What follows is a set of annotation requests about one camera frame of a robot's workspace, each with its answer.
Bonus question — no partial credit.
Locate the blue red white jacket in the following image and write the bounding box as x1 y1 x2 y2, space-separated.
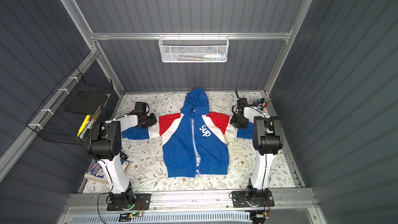
121 88 254 177

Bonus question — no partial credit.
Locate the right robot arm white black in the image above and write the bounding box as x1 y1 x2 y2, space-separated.
231 106 283 209

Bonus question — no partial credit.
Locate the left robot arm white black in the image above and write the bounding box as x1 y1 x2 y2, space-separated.
88 113 157 211

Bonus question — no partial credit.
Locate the pink pen cup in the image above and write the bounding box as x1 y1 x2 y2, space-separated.
252 98 271 112

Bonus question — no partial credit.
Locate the small black remote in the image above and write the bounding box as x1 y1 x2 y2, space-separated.
120 151 129 161

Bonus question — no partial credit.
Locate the blue picture book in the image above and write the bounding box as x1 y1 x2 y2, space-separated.
83 158 133 185

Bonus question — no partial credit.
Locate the floral table mat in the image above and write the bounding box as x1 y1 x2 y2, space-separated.
81 91 297 194

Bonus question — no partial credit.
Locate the black notebook in basket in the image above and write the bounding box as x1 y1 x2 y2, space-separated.
64 91 108 116

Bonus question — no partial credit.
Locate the yellow marker in basket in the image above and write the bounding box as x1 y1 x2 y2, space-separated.
77 115 92 137

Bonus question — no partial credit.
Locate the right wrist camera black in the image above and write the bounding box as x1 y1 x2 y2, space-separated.
236 97 248 111

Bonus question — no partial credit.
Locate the white wire mesh basket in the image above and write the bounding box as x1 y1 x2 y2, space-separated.
158 36 230 63

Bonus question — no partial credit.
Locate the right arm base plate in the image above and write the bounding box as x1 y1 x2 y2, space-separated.
229 189 275 208

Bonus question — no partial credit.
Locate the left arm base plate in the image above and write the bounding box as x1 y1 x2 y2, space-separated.
106 193 151 211

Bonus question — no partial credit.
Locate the black wire wall basket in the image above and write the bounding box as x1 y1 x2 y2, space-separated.
27 68 113 146

